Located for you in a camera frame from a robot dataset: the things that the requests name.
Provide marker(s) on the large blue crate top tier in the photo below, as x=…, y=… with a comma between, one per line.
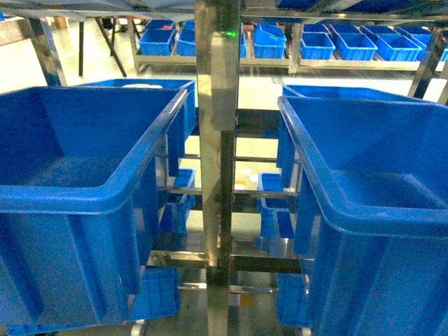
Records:
x=84, y=174

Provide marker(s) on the large blue crate right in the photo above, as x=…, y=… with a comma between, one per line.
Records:
x=372, y=213

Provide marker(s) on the steel shelf upright post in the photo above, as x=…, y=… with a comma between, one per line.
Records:
x=217, y=31

